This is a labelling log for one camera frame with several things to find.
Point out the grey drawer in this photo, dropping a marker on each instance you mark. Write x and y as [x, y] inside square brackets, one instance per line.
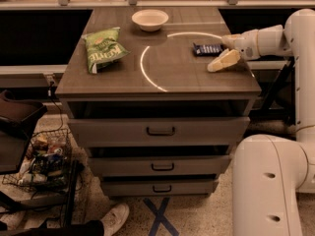
[159, 187]
[159, 165]
[158, 132]

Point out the white sneaker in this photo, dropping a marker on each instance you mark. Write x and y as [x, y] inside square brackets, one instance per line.
[113, 221]

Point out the bottom grey drawer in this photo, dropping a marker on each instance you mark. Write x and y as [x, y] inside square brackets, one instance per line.
[159, 187]

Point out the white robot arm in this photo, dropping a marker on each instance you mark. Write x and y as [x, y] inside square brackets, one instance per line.
[269, 171]

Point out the white paper bowl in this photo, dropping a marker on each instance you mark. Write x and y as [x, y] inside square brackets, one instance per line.
[150, 20]

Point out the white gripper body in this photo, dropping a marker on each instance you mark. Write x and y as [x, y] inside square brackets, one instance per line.
[246, 45]

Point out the wire basket with snacks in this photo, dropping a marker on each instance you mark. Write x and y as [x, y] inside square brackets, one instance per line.
[46, 165]

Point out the green kettle chips bag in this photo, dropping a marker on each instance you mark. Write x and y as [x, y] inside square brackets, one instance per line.
[103, 48]

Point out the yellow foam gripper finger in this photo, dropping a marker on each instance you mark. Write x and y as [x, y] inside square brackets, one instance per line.
[229, 40]
[226, 59]

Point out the grey drawer cabinet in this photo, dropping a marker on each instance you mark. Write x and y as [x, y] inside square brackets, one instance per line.
[159, 78]

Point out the middle grey drawer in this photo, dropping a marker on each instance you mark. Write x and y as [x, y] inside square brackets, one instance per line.
[159, 165]

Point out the top grey drawer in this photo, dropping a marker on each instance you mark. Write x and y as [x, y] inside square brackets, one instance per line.
[158, 132]

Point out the dark brown chair left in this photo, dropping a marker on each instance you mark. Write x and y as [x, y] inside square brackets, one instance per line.
[18, 118]

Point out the blue rxbar blueberry bar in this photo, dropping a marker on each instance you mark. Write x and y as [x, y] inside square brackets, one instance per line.
[207, 49]

